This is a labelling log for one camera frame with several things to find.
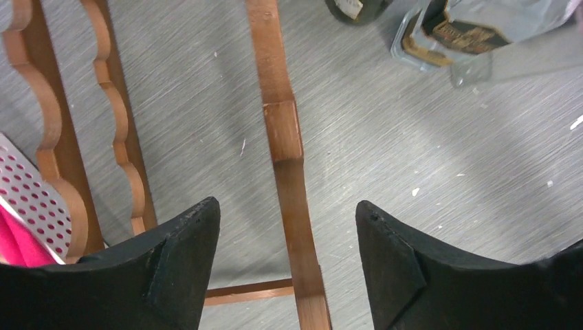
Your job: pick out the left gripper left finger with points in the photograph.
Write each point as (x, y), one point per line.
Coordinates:
(155, 280)

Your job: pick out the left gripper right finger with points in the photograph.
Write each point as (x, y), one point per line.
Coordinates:
(415, 281)

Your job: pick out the brown wooden wine rack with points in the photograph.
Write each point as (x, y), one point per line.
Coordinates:
(29, 50)

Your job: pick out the clear tapered glass bottle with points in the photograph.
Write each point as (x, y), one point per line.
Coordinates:
(555, 51)

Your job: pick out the dark wine bottle cream label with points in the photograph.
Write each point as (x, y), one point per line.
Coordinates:
(357, 12)

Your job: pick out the pink cloth in basket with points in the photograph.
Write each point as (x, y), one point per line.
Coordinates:
(19, 247)

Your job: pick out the white perforated plastic basket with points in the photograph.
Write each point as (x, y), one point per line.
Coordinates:
(34, 202)

